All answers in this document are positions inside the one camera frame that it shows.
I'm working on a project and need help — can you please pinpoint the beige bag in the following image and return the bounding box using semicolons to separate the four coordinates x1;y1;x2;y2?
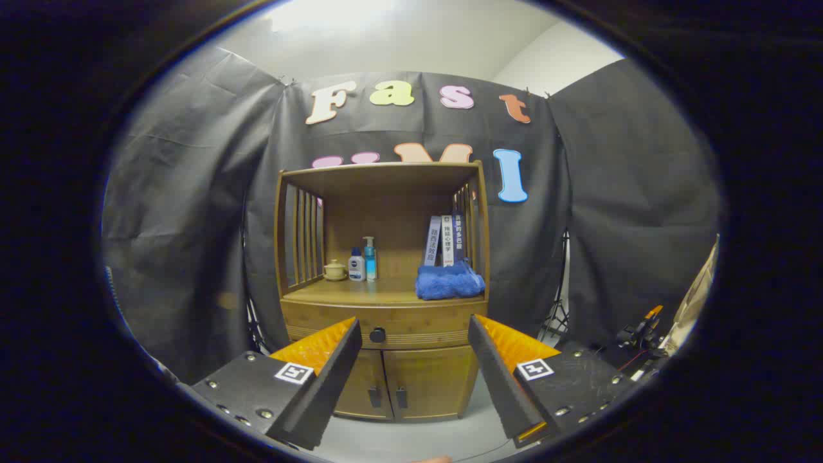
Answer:
662;235;719;354

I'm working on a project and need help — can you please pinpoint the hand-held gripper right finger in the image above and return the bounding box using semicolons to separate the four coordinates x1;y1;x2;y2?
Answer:
467;314;637;449

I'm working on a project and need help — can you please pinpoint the wooden cabinet door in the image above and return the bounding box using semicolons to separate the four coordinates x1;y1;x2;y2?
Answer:
334;349;394;421
384;346;480;422

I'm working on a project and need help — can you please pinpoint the black floor cable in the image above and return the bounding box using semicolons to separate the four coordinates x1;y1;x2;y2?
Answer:
450;440;515;462

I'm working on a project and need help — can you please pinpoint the blue folded towel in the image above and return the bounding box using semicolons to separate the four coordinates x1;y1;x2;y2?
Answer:
415;259;486;301

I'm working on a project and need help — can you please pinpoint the grey book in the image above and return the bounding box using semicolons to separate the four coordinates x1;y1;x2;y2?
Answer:
422;216;442;268

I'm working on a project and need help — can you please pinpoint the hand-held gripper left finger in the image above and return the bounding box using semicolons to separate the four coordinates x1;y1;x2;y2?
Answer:
192;316;363;451

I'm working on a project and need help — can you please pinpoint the white book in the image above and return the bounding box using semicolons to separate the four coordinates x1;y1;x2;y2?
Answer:
440;215;455;268

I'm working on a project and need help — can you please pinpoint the wooden cabinet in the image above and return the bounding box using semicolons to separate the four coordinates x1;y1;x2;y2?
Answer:
275;161;491;423

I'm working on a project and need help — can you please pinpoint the black clamp with orange tip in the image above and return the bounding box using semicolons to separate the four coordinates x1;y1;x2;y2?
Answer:
614;305;664;361

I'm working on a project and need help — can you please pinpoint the black tripod stand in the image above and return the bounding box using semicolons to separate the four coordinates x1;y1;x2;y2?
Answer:
537;231;572;345

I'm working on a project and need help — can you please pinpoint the black backdrop cloth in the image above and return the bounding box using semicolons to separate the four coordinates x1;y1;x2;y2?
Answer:
103;45;721;386

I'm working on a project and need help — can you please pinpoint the wooden countertop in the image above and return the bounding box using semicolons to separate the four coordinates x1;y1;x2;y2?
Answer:
283;277;487;306

